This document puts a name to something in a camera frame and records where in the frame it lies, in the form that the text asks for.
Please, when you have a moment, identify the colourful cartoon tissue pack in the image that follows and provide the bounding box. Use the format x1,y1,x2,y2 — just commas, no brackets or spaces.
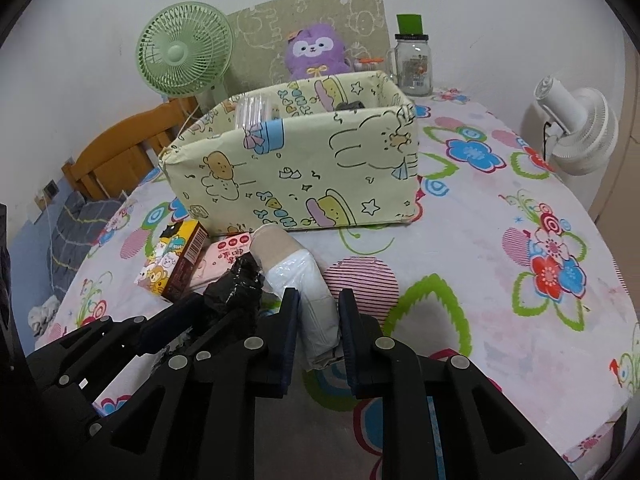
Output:
134,220,208,302

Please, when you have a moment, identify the pink wet wipes pack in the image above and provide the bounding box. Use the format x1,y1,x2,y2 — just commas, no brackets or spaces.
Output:
188,233,252,292

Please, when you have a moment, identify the white beige sock bundle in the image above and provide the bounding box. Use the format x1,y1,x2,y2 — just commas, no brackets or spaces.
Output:
250,224,344,370

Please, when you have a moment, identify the grey plaid pillow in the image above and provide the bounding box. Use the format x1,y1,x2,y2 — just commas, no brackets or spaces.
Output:
48,191,122,301

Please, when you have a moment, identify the floral tablecloth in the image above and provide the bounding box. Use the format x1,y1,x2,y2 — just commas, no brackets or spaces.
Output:
35,90,639,479

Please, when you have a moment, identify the yellow cartoon storage box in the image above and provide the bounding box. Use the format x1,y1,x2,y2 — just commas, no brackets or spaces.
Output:
160,72,419,235

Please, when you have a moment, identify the clear plastic package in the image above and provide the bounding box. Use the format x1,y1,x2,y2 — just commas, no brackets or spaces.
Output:
234,93,280,129

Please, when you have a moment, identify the white floor fan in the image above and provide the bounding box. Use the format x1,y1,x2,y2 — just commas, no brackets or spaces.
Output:
522,76,618,181

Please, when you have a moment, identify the grey folded cloth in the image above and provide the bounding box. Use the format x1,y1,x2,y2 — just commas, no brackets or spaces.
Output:
335,101,364,110

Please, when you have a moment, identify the green desk fan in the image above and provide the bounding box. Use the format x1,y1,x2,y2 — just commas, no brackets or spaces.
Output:
136,1,233,113

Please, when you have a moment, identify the glass mug jar green lid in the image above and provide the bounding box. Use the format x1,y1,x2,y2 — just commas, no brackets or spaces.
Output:
387,13,433,96

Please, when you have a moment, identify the cotton swab container orange lid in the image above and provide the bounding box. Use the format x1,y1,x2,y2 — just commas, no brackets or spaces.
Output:
349,58,387,72

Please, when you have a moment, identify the green cartoon cardboard panel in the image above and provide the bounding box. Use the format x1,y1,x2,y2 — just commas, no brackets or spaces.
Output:
224,0,390,96

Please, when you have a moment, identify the purple plush toy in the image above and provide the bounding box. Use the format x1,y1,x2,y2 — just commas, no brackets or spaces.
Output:
285,23,352,80

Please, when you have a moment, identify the white fan power cable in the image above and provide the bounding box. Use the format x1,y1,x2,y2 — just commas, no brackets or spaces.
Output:
174,96,202,141

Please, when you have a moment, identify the black floor fan cable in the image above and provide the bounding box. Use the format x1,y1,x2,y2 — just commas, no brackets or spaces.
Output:
538,119,557,162

